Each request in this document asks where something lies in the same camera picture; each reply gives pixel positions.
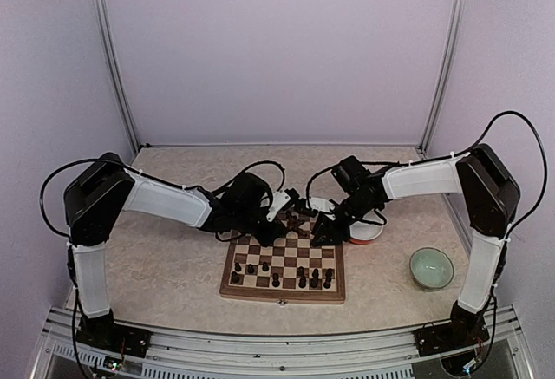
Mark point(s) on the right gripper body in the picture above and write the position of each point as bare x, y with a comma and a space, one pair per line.
334, 229

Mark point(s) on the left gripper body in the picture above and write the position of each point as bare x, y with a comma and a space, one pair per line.
264, 238

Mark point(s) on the dark knight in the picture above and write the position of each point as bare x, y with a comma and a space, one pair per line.
314, 282

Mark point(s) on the dark bishop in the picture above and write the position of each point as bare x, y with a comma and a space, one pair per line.
302, 282

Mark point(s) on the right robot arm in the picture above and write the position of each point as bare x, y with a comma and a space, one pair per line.
490, 192

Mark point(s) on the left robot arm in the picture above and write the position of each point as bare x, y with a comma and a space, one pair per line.
96, 198

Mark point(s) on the wooden chess board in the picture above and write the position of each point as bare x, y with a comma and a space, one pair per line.
284, 257

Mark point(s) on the white and orange bowl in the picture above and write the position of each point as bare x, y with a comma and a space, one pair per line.
364, 234

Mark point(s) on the dark pawn front centre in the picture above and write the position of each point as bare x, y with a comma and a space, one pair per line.
275, 280

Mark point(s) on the green glass bowl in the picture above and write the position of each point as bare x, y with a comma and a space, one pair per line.
431, 268

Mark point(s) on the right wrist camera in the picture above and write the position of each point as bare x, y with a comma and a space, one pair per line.
314, 205

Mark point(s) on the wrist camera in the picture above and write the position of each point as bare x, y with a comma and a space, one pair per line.
281, 201
314, 205

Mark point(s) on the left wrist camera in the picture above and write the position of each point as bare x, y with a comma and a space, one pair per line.
281, 201

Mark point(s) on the aluminium front rail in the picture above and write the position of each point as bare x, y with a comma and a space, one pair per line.
390, 353

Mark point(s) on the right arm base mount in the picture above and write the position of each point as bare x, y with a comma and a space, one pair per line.
463, 329

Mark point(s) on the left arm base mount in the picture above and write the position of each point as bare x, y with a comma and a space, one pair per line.
105, 334

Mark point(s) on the right aluminium post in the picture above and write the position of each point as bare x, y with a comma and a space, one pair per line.
447, 61

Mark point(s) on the aluminium post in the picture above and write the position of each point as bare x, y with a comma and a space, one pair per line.
107, 43
447, 61

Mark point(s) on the left aluminium post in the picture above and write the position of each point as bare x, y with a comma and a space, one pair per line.
107, 43

